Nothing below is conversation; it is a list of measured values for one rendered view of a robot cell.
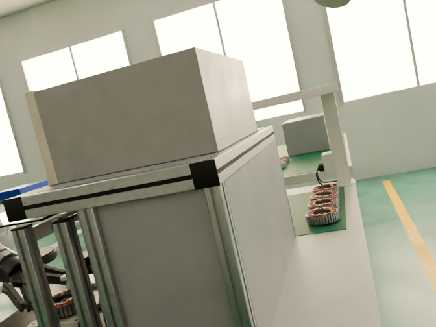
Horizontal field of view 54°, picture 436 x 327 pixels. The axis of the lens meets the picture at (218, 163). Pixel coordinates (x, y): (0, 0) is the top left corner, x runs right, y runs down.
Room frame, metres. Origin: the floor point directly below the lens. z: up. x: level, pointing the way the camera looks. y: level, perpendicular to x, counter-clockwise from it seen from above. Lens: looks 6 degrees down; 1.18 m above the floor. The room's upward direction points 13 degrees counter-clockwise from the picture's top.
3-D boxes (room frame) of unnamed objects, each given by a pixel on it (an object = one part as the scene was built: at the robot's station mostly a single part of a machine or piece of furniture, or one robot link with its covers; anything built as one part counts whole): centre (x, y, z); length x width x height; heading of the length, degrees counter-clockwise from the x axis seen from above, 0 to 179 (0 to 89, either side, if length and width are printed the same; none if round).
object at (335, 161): (1.89, -0.40, 0.98); 0.37 x 0.35 x 0.46; 163
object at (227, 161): (1.10, 0.12, 1.09); 0.68 x 0.44 x 0.05; 163
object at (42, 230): (1.16, 0.33, 1.03); 0.62 x 0.01 x 0.03; 163
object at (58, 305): (1.07, 0.46, 0.80); 0.11 x 0.11 x 0.04
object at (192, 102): (1.08, 0.12, 1.22); 0.44 x 0.39 x 0.20; 163
